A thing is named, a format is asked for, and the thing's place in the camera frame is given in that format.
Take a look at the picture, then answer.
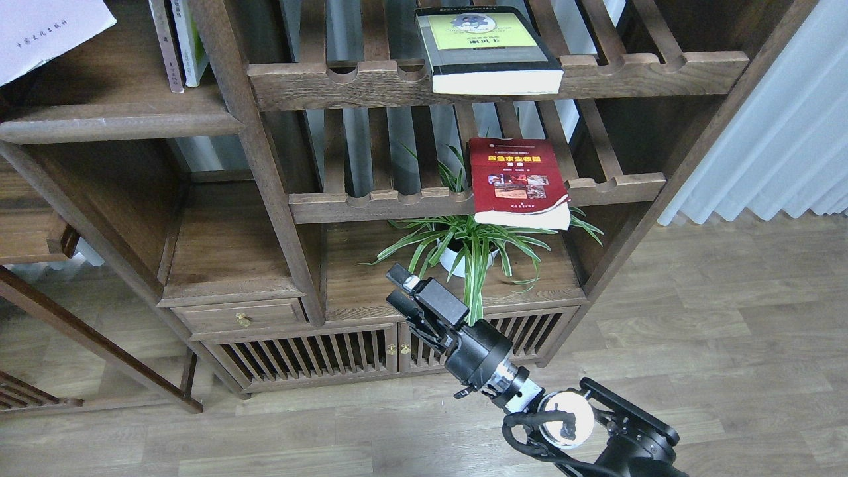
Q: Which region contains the white green upright book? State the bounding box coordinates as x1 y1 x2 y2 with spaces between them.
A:
172 1 209 87

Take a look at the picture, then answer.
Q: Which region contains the white plant pot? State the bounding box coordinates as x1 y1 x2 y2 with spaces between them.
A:
439 240 499 280

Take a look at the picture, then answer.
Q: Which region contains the red paperback book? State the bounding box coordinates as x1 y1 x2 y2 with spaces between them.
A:
468 138 570 230

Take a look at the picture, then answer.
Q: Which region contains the brown upright book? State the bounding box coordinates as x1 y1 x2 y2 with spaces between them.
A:
148 1 184 93

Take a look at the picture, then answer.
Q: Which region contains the green spider plant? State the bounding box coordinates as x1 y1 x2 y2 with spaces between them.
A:
376 138 602 324

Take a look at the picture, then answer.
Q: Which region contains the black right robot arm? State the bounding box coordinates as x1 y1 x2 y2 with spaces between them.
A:
387 264 682 476

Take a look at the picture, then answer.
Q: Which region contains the pale lilac paperback book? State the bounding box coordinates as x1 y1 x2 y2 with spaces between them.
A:
1 1 117 85

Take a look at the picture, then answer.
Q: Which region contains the brass drawer knob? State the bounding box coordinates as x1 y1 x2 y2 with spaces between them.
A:
235 312 252 328

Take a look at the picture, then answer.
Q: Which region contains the yellow and black thick book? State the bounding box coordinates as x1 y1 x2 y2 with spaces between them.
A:
415 6 564 96

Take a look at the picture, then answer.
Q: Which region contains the white curtain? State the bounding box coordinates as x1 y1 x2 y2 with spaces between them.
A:
658 1 847 226

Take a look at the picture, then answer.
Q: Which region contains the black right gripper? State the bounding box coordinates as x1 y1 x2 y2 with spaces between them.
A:
386 263 514 392

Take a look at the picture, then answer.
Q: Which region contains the dark wooden bookshelf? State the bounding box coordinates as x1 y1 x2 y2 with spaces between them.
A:
2 1 816 398

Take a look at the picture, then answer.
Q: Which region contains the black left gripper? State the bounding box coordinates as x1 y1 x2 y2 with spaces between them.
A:
0 85 9 119

